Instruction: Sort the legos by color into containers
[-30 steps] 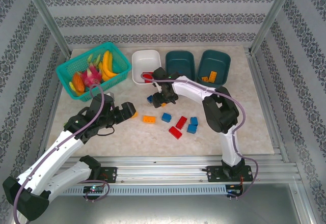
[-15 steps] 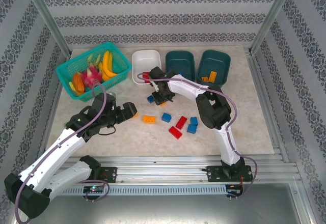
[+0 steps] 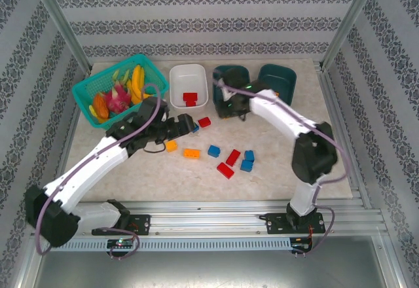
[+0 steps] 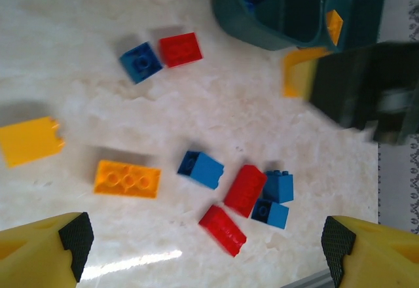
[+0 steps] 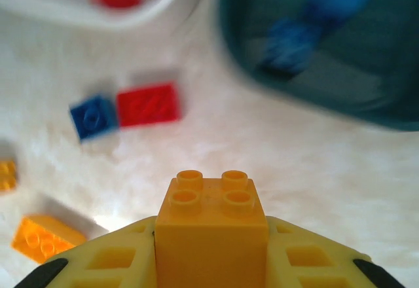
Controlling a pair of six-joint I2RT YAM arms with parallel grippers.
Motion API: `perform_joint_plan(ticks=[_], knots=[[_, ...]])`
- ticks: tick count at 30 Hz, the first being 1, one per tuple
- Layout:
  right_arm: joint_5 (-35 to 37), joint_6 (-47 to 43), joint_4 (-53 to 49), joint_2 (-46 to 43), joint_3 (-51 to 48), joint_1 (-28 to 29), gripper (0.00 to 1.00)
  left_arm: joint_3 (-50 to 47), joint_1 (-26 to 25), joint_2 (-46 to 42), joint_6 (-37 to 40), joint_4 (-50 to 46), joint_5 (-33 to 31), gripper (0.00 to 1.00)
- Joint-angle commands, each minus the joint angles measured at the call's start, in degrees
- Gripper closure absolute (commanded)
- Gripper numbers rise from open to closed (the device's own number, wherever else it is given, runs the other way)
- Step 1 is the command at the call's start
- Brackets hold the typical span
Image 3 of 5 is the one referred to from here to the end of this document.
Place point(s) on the small orange lego brick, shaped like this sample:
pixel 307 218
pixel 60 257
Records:
pixel 171 146

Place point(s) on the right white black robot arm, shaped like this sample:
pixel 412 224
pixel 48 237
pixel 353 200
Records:
pixel 281 114

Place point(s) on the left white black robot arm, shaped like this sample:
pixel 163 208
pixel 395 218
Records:
pixel 88 170

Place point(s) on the dark teal plastic container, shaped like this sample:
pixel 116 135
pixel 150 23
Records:
pixel 217 104
pixel 278 78

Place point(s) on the white plastic container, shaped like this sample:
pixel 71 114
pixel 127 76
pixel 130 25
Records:
pixel 188 80

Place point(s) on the yellow toy banana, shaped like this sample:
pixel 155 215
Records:
pixel 135 95
pixel 138 77

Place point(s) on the pink toy dragon fruit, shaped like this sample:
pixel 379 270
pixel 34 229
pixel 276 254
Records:
pixel 118 100

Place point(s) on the orange toy fruit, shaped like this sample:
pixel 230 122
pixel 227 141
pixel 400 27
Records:
pixel 101 107

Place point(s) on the yellow toy fruit slice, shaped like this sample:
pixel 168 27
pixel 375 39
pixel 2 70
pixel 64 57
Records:
pixel 93 111

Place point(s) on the teal plastic basket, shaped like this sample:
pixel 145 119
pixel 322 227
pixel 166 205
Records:
pixel 98 83

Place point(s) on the left small circuit board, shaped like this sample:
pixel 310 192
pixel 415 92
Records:
pixel 121 243

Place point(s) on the small circuit board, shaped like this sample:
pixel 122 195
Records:
pixel 121 243
pixel 301 244

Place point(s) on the right small circuit board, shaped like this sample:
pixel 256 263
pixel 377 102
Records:
pixel 301 244

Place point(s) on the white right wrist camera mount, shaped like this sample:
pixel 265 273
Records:
pixel 225 90

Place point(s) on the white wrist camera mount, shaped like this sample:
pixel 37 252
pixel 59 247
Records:
pixel 225 90
pixel 162 117

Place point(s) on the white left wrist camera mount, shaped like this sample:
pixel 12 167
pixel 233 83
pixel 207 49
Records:
pixel 162 117

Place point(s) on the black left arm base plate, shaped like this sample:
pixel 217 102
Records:
pixel 140 224

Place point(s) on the aluminium mounting rail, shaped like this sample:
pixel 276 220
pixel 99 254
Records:
pixel 203 217

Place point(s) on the aluminium frame post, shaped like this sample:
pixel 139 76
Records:
pixel 59 19
pixel 350 19

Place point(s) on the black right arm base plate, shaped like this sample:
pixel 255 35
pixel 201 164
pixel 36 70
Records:
pixel 276 224

